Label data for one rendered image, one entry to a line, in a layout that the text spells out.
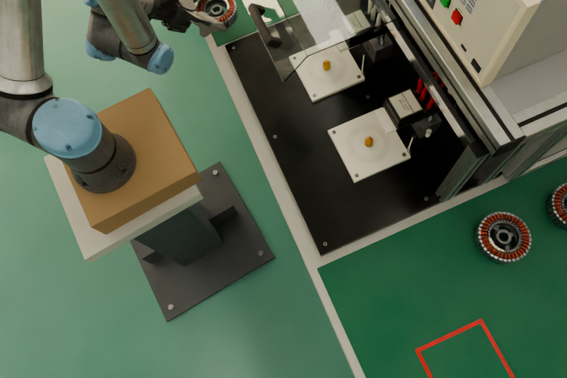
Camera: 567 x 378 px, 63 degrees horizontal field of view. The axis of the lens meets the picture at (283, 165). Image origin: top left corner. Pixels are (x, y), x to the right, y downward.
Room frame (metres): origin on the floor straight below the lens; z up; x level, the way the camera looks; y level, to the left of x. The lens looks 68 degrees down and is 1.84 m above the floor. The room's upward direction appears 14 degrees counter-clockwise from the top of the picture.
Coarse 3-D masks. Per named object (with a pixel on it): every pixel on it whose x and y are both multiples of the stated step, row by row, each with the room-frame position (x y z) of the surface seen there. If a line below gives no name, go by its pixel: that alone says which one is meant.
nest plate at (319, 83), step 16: (336, 48) 0.71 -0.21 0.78; (304, 64) 0.69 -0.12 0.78; (320, 64) 0.68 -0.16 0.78; (336, 64) 0.66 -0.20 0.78; (352, 64) 0.65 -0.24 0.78; (304, 80) 0.64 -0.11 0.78; (320, 80) 0.63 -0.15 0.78; (336, 80) 0.62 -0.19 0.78; (352, 80) 0.61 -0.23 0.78; (320, 96) 0.58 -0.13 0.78
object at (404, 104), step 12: (396, 96) 0.46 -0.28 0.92; (408, 96) 0.45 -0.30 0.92; (384, 108) 0.46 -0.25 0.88; (396, 108) 0.43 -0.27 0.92; (408, 108) 0.43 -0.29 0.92; (420, 108) 0.42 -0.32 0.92; (432, 108) 0.42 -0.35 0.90; (384, 120) 0.43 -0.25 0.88; (396, 120) 0.41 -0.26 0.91; (408, 120) 0.41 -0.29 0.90
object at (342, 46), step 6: (402, 24) 0.66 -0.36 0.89; (372, 30) 0.65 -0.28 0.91; (378, 30) 0.65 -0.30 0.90; (384, 30) 0.65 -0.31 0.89; (360, 36) 0.65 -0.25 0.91; (366, 36) 0.65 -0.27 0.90; (372, 36) 0.65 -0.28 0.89; (378, 36) 0.68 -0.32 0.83; (384, 36) 0.66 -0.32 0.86; (342, 42) 0.66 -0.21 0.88; (348, 42) 0.64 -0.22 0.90; (354, 42) 0.64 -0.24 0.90; (360, 42) 0.64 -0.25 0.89; (342, 48) 0.64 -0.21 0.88; (348, 48) 0.64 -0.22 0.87
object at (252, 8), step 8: (248, 8) 0.68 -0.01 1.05; (256, 8) 0.67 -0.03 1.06; (264, 8) 0.68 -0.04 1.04; (256, 16) 0.65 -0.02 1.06; (256, 24) 0.63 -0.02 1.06; (264, 24) 0.62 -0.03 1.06; (264, 32) 0.60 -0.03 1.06; (264, 40) 0.59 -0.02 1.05; (272, 40) 0.58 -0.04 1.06; (280, 40) 0.59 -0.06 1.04
